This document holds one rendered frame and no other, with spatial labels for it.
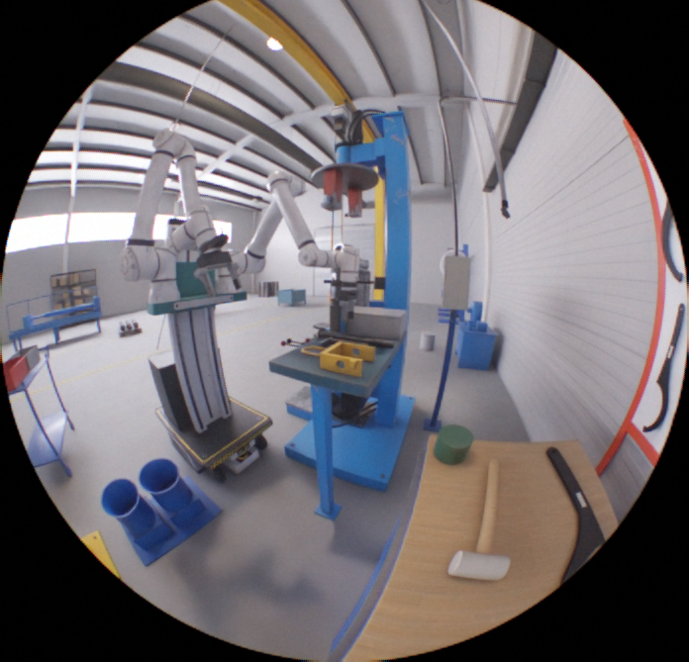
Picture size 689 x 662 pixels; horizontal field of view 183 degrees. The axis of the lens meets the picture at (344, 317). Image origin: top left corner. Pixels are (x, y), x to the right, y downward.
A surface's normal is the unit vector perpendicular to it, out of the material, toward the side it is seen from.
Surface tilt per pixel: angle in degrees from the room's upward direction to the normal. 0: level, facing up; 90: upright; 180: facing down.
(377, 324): 90
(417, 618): 0
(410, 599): 0
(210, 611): 0
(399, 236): 90
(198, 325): 90
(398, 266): 90
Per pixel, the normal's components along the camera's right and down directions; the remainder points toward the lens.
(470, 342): -0.41, 0.17
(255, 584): 0.02, -0.98
